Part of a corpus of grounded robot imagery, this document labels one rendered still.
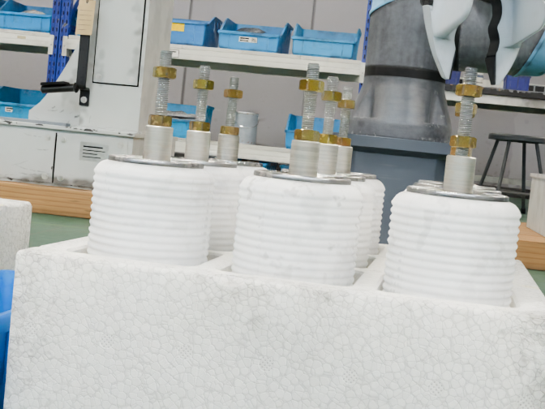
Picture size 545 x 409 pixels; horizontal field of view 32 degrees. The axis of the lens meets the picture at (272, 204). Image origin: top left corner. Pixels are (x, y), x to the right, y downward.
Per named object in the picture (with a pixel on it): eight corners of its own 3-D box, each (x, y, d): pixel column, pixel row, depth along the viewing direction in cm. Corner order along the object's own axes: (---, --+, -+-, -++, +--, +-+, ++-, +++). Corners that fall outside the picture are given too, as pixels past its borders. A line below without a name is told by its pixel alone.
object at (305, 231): (313, 437, 68) (340, 187, 67) (195, 410, 72) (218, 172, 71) (355, 408, 77) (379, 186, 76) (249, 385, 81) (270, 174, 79)
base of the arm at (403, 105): (348, 135, 145) (355, 70, 144) (448, 145, 143) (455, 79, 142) (342, 133, 130) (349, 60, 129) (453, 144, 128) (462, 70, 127)
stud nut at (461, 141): (449, 146, 70) (451, 135, 70) (448, 146, 72) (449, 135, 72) (476, 148, 70) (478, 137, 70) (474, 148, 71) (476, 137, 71)
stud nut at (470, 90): (455, 94, 70) (457, 83, 70) (454, 96, 72) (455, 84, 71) (482, 96, 70) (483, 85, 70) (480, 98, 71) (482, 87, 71)
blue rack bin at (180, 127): (153, 135, 604) (156, 101, 602) (212, 140, 600) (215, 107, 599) (134, 133, 554) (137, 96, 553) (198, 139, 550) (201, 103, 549)
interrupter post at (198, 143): (195, 167, 85) (199, 131, 85) (177, 165, 87) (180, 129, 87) (214, 168, 87) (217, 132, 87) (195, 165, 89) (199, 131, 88)
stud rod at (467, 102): (453, 168, 70) (465, 66, 70) (452, 168, 71) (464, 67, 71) (467, 170, 70) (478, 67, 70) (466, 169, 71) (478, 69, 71)
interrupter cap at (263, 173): (331, 189, 68) (332, 179, 68) (236, 178, 71) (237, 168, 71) (363, 188, 75) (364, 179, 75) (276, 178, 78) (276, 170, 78)
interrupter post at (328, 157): (338, 182, 84) (342, 144, 84) (311, 179, 83) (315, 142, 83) (333, 181, 86) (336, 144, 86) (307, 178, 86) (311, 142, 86)
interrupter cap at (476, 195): (452, 197, 76) (453, 188, 76) (529, 208, 70) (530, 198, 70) (384, 192, 72) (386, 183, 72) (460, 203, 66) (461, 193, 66)
